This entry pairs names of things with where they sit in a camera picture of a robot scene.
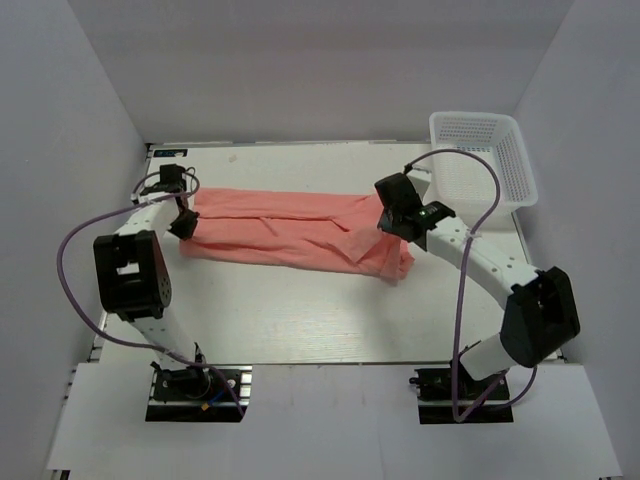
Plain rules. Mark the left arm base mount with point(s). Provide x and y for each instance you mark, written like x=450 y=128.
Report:
x=198 y=396

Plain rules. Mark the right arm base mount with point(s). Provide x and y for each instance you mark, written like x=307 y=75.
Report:
x=435 y=405

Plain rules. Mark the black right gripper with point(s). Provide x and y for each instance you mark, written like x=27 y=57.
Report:
x=385 y=223

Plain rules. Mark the white plastic basket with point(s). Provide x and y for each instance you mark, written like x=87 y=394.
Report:
x=475 y=151

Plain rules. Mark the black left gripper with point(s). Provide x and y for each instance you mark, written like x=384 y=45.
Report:
x=187 y=230

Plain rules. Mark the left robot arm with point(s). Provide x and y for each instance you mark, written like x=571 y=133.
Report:
x=133 y=278

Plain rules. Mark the pink t shirt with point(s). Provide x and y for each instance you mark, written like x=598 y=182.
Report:
x=312 y=231

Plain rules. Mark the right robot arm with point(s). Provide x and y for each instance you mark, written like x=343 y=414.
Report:
x=539 y=309

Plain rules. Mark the dark label sticker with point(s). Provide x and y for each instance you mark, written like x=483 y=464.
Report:
x=170 y=153

